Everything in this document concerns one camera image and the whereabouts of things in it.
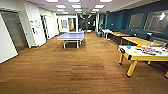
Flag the blue ping pong table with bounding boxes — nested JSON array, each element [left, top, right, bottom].
[[56, 30, 85, 50]]

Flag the yellow air hockey table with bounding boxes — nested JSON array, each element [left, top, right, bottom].
[[117, 43, 168, 79]]

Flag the small white table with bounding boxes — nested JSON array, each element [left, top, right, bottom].
[[101, 28, 113, 41]]

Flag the glass door dark frame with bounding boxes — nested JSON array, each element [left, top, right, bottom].
[[0, 10, 30, 53]]

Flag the green bowl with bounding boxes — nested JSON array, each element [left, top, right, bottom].
[[132, 49, 140, 54]]

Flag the large interior window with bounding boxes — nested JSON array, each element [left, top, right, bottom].
[[128, 13, 145, 31], [143, 9, 168, 35]]

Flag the rectangular ceiling light panel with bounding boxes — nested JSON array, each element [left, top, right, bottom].
[[70, 4, 83, 9], [67, 0, 81, 3], [93, 4, 106, 9], [99, 0, 114, 3], [45, 0, 59, 3], [55, 4, 68, 9]]

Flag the colourful toy pile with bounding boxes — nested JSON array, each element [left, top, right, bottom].
[[139, 45, 168, 56]]

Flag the white paper wall notice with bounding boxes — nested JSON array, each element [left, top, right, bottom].
[[32, 19, 43, 30]]

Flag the grey waste bin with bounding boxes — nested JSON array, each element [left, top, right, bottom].
[[96, 31, 103, 39]]

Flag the blue bowl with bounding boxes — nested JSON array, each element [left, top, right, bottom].
[[126, 44, 132, 50]]

